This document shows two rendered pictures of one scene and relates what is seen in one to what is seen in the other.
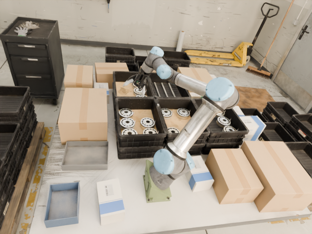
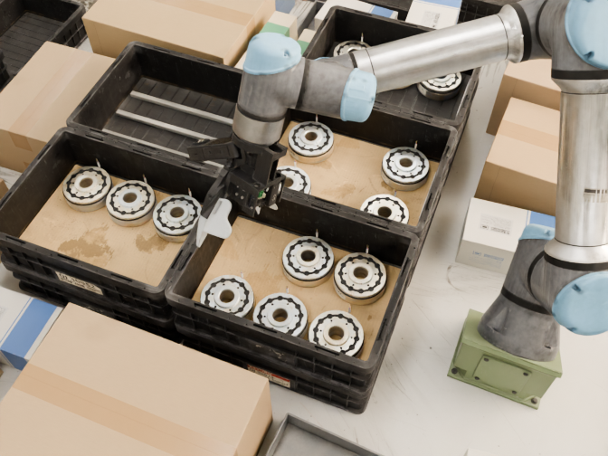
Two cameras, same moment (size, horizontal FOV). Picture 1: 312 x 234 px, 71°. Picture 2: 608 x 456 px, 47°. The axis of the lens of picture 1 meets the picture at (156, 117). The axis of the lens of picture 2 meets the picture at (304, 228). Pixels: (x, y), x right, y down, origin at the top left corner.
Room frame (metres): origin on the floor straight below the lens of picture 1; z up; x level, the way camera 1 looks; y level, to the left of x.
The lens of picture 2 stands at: (0.70, 0.63, 2.01)
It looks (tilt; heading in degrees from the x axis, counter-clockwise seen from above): 55 degrees down; 310
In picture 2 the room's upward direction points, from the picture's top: straight up
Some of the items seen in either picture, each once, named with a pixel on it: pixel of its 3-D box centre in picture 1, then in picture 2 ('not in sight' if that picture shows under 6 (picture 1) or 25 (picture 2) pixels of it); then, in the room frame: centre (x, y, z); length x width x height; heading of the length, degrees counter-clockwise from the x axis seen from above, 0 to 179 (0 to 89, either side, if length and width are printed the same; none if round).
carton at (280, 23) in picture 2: (202, 97); (266, 51); (1.65, -0.37, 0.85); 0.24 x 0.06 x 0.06; 106
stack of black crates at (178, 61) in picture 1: (172, 69); not in sight; (3.07, -0.11, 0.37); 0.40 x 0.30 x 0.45; 107
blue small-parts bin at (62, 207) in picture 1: (63, 203); not in sight; (0.55, 0.39, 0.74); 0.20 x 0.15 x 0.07; 19
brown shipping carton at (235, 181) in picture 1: (230, 174); (554, 171); (0.91, -0.54, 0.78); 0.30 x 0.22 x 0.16; 15
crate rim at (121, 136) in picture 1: (139, 116); (295, 268); (1.15, 0.11, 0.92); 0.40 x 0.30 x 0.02; 18
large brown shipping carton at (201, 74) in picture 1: (195, 86); (185, 33); (1.90, -0.33, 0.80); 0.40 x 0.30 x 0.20; 17
